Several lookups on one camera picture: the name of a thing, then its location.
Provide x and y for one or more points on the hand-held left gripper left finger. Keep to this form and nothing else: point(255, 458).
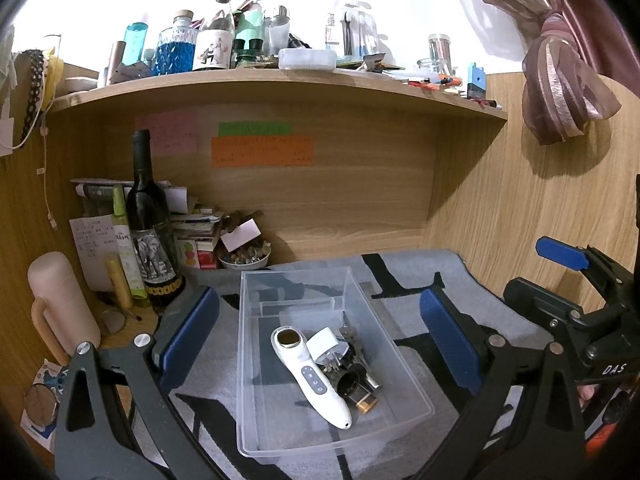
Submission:
point(190, 330)

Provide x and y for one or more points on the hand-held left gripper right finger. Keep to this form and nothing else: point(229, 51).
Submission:
point(445, 340)

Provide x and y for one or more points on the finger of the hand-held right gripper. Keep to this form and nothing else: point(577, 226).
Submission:
point(535, 300)
point(560, 252)

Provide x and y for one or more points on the clear plastic storage box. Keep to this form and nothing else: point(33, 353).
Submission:
point(395, 410)

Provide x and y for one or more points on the person's right hand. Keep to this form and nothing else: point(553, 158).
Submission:
point(587, 391)

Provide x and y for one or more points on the red small box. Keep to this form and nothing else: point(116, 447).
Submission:
point(206, 257)

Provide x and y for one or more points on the fruit-print card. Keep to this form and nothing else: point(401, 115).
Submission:
point(190, 255)

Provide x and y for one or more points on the small round mirror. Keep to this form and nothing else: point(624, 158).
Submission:
point(114, 321)

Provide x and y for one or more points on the red cloth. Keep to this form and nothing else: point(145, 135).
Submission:
point(607, 440)

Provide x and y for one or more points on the gold cosmetic tube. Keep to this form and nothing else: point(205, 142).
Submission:
point(117, 285)

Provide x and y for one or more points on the bowl of beads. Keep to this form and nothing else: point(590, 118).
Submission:
point(245, 260)

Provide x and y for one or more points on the green spray bottle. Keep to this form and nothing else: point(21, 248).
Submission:
point(125, 255)

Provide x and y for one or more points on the gold rectangular lighter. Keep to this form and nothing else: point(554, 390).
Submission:
point(367, 402)

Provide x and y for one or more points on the stack of books and papers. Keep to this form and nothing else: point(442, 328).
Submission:
point(195, 225)

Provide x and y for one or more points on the pale blank card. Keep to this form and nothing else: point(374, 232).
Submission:
point(241, 235)

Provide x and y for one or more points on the white charger plug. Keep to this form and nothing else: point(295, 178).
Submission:
point(324, 342)

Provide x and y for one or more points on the dark elephant-label wine bottle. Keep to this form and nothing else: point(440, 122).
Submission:
point(150, 210)

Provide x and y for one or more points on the white facial massager device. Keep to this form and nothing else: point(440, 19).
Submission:
point(310, 375)

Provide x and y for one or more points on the handwritten paper note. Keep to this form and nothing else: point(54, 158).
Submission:
point(90, 245)

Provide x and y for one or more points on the beige mug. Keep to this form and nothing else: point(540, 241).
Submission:
point(60, 300)

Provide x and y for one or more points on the cartoon sticker sheet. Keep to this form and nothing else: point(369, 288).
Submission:
point(50, 375)

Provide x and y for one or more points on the grey patterned mat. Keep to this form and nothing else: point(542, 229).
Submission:
point(320, 260)

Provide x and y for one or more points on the round brown disc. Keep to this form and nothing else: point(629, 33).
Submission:
point(41, 403)

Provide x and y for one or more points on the rolled newspaper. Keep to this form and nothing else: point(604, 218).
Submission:
point(95, 192)

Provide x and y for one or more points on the pink striped curtain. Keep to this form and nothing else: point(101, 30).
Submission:
point(560, 80)

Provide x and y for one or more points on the orange sticky note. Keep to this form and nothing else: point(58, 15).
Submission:
point(260, 151)

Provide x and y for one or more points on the blue plastic block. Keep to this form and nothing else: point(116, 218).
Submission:
point(476, 80)

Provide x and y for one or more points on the pink sticky note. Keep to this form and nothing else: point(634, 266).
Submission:
point(167, 132)

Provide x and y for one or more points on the orange lighter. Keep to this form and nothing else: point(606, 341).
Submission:
point(450, 80)

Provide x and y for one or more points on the green sticky note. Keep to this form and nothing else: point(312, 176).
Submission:
point(255, 128)

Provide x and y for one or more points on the glass jar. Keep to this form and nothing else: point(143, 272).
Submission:
point(440, 50)

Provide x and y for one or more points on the wooden shelf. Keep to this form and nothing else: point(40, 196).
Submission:
point(275, 87)

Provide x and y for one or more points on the cardboard box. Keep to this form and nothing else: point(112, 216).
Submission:
point(80, 77)

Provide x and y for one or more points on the blue faceted glass bottle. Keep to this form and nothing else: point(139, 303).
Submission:
point(174, 52)

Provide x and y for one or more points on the cardboard tube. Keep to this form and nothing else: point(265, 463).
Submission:
point(116, 60)

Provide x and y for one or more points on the black binoculars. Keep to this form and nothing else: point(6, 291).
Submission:
point(250, 53)

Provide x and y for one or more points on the illustrated-label glass bottle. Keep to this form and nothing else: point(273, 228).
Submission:
point(215, 47)

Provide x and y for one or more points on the teal plastic bottle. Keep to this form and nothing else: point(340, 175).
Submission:
point(136, 45)

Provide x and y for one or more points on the yellow hanging cloth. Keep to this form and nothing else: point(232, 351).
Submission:
point(56, 72)

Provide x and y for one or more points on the white flat case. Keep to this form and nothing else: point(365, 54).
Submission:
point(306, 58)

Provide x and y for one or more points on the clear tool package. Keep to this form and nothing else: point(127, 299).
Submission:
point(350, 30)

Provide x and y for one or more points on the clear silver-capped bottle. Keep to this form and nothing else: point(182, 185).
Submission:
point(277, 35)

